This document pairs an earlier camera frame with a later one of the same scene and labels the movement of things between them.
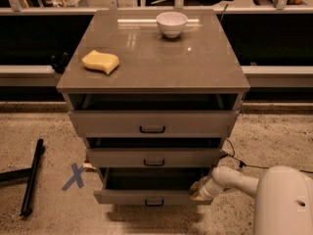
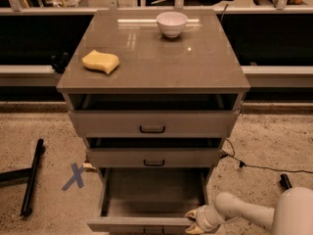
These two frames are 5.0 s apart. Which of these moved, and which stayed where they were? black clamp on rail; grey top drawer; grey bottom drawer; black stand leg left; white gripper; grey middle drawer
Moved: white gripper; grey bottom drawer
Stayed: black clamp on rail; grey middle drawer; grey top drawer; black stand leg left
